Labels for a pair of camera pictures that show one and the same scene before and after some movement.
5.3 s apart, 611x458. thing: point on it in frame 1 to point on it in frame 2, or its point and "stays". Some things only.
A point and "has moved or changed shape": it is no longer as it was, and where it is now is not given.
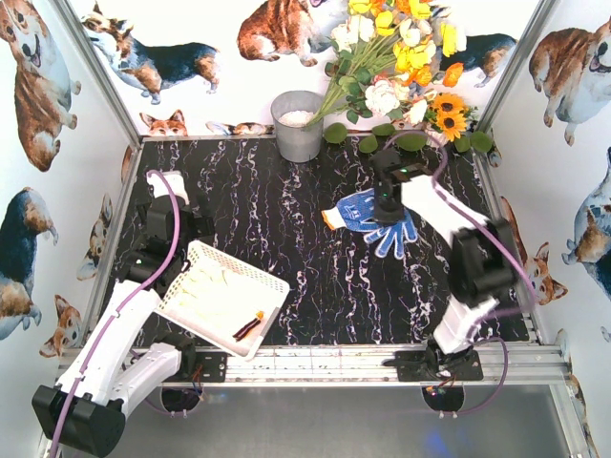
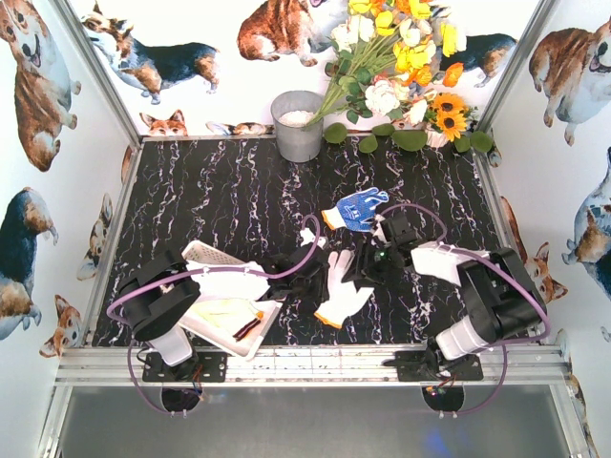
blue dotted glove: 356,212 stays
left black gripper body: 201,224 to 314,275
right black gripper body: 389,210 to 365,260
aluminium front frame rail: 365,365 stays
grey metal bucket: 291,111 stays
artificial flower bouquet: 385,73 stays
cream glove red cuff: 210,294 stays
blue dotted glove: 401,231 has moved or changed shape
